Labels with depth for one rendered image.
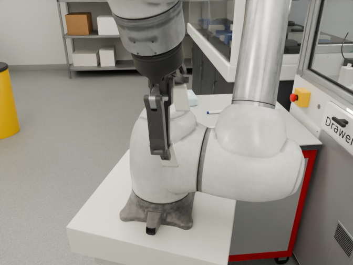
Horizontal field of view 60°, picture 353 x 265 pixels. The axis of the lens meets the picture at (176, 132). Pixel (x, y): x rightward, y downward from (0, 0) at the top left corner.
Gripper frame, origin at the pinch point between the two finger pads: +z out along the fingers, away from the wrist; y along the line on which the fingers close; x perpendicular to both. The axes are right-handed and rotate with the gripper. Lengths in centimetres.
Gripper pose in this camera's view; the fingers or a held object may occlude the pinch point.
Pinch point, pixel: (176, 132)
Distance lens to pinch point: 58.3
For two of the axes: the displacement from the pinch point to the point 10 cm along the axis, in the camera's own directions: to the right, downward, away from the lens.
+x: 9.7, 0.4, -2.3
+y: -1.7, 7.7, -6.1
